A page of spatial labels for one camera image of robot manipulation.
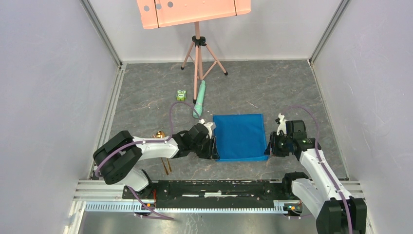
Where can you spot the mint green flashlight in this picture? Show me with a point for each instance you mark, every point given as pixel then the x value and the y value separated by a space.
pixel 198 107

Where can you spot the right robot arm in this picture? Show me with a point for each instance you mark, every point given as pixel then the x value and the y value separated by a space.
pixel 334 208

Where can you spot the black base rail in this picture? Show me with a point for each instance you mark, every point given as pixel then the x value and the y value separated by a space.
pixel 205 194

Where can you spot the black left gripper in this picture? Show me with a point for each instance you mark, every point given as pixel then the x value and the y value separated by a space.
pixel 211 152

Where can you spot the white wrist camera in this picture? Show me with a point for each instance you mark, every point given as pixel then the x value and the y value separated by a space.
pixel 281 121
pixel 209 125

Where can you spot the gold fork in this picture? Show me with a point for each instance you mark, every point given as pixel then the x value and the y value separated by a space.
pixel 161 134

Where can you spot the green owl toy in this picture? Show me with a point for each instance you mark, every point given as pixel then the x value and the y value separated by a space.
pixel 181 95

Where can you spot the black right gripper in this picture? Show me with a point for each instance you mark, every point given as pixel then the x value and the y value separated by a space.
pixel 272 149

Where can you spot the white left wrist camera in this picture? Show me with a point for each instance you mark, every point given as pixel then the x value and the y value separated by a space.
pixel 209 125

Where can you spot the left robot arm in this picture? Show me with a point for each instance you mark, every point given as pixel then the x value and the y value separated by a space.
pixel 116 159

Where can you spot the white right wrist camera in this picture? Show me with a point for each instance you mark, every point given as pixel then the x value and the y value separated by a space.
pixel 281 121

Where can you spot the blue cloth napkin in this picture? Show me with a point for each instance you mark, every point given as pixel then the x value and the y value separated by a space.
pixel 240 138

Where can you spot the pink music stand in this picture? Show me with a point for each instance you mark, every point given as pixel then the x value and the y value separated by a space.
pixel 164 13

